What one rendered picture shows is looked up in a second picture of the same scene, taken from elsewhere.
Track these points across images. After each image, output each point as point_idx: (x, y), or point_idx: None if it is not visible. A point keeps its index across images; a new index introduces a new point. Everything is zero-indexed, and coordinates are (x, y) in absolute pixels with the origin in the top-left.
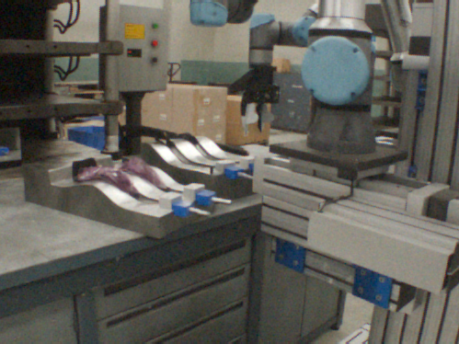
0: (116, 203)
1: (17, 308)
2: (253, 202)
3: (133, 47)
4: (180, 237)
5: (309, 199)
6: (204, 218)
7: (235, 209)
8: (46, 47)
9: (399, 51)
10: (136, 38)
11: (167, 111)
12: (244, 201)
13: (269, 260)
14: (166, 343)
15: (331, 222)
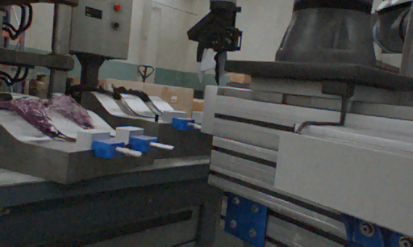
0: (13, 136)
1: None
2: (203, 161)
3: (93, 6)
4: (102, 190)
5: (276, 135)
6: (139, 169)
7: (180, 165)
8: None
9: None
10: None
11: None
12: (193, 160)
13: (219, 241)
14: None
15: (317, 145)
